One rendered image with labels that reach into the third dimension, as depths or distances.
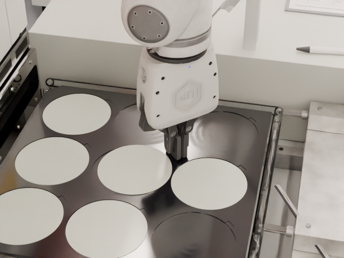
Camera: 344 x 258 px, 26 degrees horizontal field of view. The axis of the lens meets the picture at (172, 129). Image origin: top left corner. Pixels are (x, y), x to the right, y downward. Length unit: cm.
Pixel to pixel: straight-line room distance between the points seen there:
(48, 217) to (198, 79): 25
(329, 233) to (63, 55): 51
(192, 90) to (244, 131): 16
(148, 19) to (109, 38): 38
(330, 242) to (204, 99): 24
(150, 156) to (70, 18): 30
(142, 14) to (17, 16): 39
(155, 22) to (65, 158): 32
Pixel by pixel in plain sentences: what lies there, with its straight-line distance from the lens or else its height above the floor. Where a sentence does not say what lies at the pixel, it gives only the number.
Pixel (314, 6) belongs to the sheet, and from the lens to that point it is 124.
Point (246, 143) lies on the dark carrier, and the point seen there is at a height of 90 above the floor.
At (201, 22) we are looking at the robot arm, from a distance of 87.
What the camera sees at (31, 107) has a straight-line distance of 120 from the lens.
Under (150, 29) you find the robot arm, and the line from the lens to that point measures 78.
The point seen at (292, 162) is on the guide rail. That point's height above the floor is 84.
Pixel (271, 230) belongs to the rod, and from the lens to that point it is 93.
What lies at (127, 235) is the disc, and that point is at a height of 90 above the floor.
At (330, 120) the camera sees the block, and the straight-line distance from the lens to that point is 110.
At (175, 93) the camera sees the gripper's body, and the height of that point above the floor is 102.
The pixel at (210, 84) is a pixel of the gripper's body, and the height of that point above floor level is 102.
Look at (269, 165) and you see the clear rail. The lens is 101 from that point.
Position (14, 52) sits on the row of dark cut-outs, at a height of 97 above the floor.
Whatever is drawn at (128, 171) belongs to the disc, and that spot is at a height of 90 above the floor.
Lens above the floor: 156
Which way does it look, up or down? 38 degrees down
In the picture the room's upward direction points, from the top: straight up
